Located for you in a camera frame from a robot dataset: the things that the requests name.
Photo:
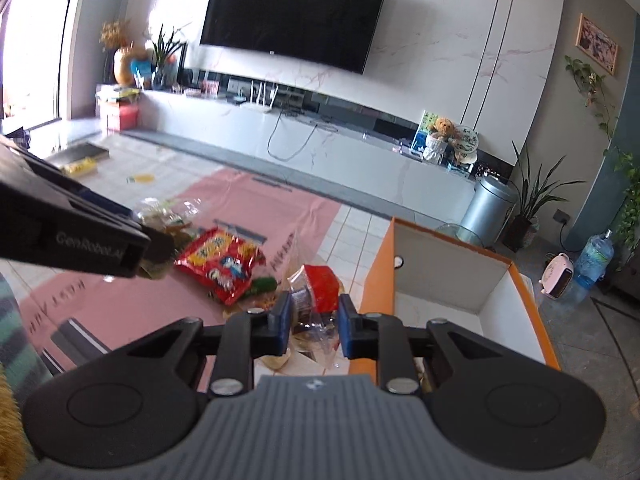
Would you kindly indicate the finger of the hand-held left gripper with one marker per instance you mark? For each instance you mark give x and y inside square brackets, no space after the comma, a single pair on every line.
[161,250]

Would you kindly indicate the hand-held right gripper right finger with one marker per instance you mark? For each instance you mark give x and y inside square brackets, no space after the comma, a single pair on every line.
[347,330]

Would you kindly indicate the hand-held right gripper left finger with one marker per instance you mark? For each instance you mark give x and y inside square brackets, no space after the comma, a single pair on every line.
[282,322]

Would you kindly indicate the clear plastic snack bag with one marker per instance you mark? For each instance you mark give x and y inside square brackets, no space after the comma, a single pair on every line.
[170,215]

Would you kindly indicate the clear packet with red label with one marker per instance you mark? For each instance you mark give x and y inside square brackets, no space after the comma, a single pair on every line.
[320,290]

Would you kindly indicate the orange cardboard box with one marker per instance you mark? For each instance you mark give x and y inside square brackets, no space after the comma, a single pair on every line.
[450,280]

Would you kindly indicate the clear packet of pale cakes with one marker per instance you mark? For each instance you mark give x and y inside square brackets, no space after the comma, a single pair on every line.
[280,360]

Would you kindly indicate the small green snack packet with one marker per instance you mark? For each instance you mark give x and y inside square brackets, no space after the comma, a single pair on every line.
[262,285]

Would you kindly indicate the pink mat with bottle print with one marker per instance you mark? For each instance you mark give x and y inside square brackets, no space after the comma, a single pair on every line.
[150,300]

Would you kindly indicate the red snack packet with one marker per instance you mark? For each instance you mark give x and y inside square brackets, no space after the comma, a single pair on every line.
[220,260]

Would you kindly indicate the yellow flat box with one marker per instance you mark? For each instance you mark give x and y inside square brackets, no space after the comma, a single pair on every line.
[80,166]

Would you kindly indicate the dark cover book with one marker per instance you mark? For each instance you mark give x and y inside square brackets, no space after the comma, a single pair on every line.
[80,152]

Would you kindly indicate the striped green grey cloth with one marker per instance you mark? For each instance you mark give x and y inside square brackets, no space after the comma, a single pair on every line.
[20,330]

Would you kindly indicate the stack of papers and books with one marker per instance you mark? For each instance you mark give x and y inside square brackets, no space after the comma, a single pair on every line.
[117,95]

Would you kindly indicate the round glass side table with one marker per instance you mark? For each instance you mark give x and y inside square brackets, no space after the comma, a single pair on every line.
[462,234]

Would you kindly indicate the white marble TV cabinet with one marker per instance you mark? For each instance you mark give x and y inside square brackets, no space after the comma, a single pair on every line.
[350,160]

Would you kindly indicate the white router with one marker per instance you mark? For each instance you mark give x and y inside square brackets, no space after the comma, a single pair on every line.
[256,104]

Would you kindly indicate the blue toy figure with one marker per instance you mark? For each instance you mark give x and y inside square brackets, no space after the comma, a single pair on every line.
[141,66]

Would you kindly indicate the silver trash can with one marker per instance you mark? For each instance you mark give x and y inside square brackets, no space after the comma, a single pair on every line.
[486,210]

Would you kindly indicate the green plant in glass vase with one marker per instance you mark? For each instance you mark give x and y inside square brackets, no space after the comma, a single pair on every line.
[162,55]

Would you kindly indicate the dried yellow flowers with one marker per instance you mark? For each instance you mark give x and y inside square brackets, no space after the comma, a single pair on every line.
[114,34]

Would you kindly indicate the yellow fuzzy cloth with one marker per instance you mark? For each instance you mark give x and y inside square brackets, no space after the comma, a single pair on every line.
[12,425]

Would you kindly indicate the teddy bear in white basket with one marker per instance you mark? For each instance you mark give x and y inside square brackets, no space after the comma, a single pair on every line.
[441,135]

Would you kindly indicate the pink heater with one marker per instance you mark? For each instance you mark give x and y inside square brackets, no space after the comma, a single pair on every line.
[557,276]

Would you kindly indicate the green picture card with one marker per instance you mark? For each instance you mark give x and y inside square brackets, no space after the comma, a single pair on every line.
[422,125]

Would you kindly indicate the round white paper fan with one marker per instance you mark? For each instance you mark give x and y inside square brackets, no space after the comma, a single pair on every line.
[465,140]

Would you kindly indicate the potted long-leaf plant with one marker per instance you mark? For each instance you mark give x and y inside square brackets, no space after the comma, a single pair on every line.
[530,200]

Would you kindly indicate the large blue water bottle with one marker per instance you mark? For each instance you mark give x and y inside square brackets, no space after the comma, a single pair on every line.
[592,265]

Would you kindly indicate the black television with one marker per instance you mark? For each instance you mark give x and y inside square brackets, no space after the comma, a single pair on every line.
[295,12]

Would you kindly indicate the green leafy plant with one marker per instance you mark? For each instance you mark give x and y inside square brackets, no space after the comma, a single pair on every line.
[629,200]

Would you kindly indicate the hanging vine plant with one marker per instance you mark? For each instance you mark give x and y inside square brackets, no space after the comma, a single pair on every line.
[590,80]

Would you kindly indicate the small pink photo frame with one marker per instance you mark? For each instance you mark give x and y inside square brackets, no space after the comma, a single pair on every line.
[210,87]

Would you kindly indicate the wall socket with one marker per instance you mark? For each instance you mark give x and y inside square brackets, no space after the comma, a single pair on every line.
[561,216]

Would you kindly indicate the framed wall picture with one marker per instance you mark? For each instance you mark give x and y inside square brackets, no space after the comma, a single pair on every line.
[597,44]

